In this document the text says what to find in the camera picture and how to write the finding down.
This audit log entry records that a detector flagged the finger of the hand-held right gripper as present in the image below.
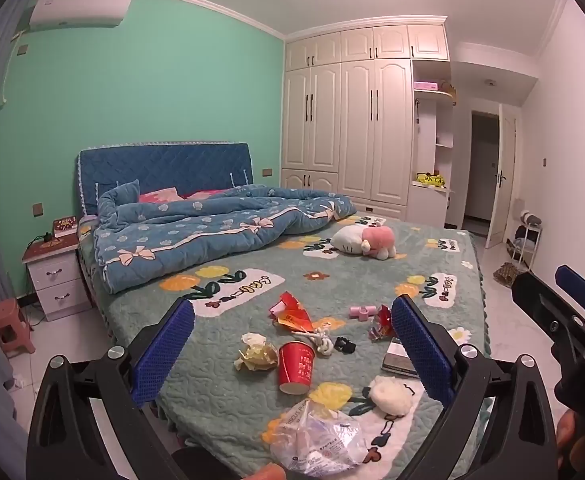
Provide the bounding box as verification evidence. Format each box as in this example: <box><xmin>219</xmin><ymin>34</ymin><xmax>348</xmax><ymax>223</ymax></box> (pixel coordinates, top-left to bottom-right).
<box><xmin>554</xmin><ymin>264</ymin><xmax>585</xmax><ymax>334</ymax></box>
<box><xmin>511</xmin><ymin>270</ymin><xmax>585</xmax><ymax>357</ymax></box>

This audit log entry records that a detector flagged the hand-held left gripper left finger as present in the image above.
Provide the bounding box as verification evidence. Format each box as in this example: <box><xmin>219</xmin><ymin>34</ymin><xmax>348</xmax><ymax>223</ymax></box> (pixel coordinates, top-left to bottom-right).
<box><xmin>26</xmin><ymin>297</ymin><xmax>196</xmax><ymax>480</ymax></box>

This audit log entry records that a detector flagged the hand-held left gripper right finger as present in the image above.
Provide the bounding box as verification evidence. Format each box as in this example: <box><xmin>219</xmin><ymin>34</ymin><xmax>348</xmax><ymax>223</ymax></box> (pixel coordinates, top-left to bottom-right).
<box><xmin>391</xmin><ymin>294</ymin><xmax>559</xmax><ymax>480</ymax></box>

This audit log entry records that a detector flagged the white and blue medicine box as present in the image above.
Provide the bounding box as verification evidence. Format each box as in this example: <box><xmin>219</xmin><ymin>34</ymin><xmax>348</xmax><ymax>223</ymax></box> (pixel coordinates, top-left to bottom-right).
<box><xmin>381</xmin><ymin>337</ymin><xmax>418</xmax><ymax>377</ymax></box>

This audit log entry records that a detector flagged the white knotted rope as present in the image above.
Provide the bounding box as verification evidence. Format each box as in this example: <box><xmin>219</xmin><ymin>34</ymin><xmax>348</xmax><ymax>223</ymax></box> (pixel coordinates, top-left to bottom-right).
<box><xmin>292</xmin><ymin>326</ymin><xmax>334</xmax><ymax>357</ymax></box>

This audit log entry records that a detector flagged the person's right hand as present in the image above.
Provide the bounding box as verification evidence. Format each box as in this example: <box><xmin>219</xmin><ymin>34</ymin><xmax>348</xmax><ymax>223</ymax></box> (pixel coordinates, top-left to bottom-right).
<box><xmin>556</xmin><ymin>406</ymin><xmax>585</xmax><ymax>455</ymax></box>

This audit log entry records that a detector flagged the red snack packet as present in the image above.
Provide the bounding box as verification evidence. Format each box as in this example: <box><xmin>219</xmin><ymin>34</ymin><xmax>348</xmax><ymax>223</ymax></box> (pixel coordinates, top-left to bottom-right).
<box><xmin>369</xmin><ymin>305</ymin><xmax>398</xmax><ymax>343</ymax></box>

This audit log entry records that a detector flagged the brown woven basket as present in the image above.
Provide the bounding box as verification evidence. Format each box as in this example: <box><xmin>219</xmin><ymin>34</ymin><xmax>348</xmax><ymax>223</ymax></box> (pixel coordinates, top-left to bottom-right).
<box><xmin>493</xmin><ymin>262</ymin><xmax>523</xmax><ymax>288</ymax></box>

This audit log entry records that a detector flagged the white fluffy pad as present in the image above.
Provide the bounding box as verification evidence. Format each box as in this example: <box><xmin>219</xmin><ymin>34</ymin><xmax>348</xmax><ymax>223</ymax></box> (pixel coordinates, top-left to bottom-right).
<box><xmin>369</xmin><ymin>375</ymin><xmax>415</xmax><ymax>417</ymax></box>

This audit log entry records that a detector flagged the white storage rack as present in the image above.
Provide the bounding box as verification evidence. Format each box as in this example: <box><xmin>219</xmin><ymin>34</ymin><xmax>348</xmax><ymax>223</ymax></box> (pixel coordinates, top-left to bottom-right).
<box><xmin>506</xmin><ymin>210</ymin><xmax>543</xmax><ymax>273</ymax></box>

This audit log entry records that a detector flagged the green floral bedspread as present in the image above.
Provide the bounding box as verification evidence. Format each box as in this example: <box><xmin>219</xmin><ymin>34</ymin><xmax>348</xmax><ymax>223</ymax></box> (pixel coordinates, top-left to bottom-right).
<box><xmin>77</xmin><ymin>210</ymin><xmax>490</xmax><ymax>480</ymax></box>

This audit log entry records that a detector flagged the crumpled yellow paper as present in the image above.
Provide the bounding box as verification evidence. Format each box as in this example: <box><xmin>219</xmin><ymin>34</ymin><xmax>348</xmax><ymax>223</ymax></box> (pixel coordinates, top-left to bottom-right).
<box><xmin>236</xmin><ymin>332</ymin><xmax>279</xmax><ymax>372</ymax></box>

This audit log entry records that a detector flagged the pink and white plush toy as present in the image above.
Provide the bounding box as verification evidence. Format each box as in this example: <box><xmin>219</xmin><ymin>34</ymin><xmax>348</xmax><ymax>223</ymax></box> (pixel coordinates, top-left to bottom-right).
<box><xmin>330</xmin><ymin>224</ymin><xmax>398</xmax><ymax>261</ymax></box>

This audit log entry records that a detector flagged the blue floral quilt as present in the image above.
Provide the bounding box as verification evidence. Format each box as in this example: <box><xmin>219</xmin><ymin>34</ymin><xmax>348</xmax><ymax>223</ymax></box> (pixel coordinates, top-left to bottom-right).
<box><xmin>92</xmin><ymin>180</ymin><xmax>358</xmax><ymax>295</ymax></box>

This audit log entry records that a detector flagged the red paper cup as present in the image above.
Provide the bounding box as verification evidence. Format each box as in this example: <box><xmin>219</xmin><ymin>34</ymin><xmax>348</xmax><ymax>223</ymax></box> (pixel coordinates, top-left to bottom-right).
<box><xmin>278</xmin><ymin>341</ymin><xmax>317</xmax><ymax>395</ymax></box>

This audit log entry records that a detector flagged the white nightstand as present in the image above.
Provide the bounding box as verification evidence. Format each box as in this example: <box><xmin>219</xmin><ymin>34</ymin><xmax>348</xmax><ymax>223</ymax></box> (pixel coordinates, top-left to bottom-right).
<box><xmin>21</xmin><ymin>232</ymin><xmax>93</xmax><ymax>322</ymax></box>

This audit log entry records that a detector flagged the red paper wrapper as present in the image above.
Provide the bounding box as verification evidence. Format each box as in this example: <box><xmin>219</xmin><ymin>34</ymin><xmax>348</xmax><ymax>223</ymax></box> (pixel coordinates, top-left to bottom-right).
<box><xmin>268</xmin><ymin>291</ymin><xmax>315</xmax><ymax>333</ymax></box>

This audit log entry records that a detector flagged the white door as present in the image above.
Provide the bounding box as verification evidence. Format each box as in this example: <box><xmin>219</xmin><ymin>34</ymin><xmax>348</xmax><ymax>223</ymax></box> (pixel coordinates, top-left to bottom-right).
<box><xmin>483</xmin><ymin>103</ymin><xmax>517</xmax><ymax>249</ymax></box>

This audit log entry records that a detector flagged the clear plastic bag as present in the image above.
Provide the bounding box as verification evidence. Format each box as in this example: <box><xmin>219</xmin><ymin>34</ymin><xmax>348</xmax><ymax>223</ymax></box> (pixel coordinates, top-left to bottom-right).
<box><xmin>270</xmin><ymin>397</ymin><xmax>368</xmax><ymax>478</ymax></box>

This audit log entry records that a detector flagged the pink pillow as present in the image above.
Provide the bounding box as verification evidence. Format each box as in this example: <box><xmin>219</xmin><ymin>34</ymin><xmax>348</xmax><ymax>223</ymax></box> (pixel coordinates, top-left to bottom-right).
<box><xmin>139</xmin><ymin>186</ymin><xmax>228</xmax><ymax>204</ymax></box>

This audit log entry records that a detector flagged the red box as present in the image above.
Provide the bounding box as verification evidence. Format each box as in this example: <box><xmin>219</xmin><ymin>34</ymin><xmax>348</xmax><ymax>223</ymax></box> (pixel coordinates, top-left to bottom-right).
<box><xmin>52</xmin><ymin>216</ymin><xmax>79</xmax><ymax>238</ymax></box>

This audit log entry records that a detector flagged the pink plastic stool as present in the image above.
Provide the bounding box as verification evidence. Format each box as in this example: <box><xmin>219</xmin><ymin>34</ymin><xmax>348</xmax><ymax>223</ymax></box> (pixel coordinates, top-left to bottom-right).
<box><xmin>0</xmin><ymin>298</ymin><xmax>36</xmax><ymax>359</ymax></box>

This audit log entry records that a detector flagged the yellow bag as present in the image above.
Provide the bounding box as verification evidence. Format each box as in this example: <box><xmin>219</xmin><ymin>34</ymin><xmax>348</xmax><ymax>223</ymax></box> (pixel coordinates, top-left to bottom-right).
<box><xmin>412</xmin><ymin>171</ymin><xmax>447</xmax><ymax>188</ymax></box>

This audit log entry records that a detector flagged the blue quilted headboard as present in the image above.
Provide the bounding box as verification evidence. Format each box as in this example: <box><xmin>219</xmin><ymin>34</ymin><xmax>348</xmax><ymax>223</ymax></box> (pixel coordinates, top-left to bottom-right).
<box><xmin>76</xmin><ymin>141</ymin><xmax>256</xmax><ymax>218</ymax></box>

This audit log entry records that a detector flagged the cream wardrobe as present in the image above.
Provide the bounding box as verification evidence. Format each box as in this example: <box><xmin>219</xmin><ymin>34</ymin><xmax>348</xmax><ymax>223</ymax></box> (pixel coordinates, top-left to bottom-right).
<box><xmin>280</xmin><ymin>16</ymin><xmax>455</xmax><ymax>228</ymax></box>

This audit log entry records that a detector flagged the white air conditioner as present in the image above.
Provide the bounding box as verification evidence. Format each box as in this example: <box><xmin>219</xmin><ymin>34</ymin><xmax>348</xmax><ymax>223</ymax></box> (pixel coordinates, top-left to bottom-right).
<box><xmin>28</xmin><ymin>0</ymin><xmax>134</xmax><ymax>28</ymax></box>

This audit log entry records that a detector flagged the white air conditioner hose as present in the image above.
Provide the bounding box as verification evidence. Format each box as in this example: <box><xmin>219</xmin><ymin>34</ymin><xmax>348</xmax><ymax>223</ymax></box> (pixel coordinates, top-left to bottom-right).
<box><xmin>0</xmin><ymin>29</ymin><xmax>26</xmax><ymax>107</ymax></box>

